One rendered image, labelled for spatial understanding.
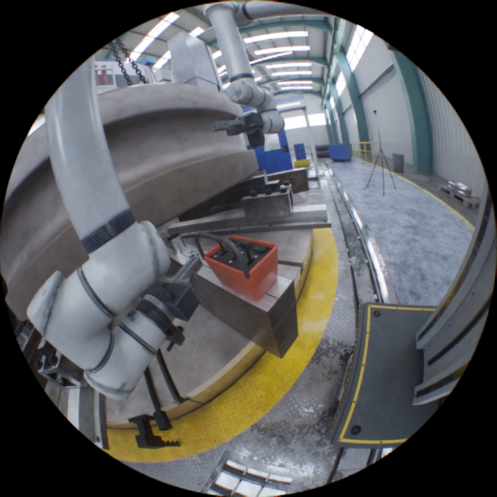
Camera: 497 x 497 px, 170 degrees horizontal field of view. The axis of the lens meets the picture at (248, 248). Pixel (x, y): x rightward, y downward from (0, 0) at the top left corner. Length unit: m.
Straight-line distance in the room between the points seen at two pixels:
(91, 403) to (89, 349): 1.04
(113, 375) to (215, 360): 0.64
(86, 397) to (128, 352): 1.02
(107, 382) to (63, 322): 0.11
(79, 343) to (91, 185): 0.19
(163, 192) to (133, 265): 0.78
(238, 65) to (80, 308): 0.71
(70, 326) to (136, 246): 0.14
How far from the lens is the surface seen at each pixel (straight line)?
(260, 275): 0.42
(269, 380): 1.08
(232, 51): 0.71
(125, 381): 0.31
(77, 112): 0.26
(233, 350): 0.85
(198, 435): 1.20
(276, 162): 5.68
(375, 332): 0.87
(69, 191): 0.23
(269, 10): 0.96
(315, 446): 1.07
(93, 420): 1.28
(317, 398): 1.06
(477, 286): 0.68
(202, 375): 0.87
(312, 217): 1.60
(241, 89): 0.60
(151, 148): 1.17
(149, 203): 0.95
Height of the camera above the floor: 1.05
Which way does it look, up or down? 30 degrees down
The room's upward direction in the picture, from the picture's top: 17 degrees counter-clockwise
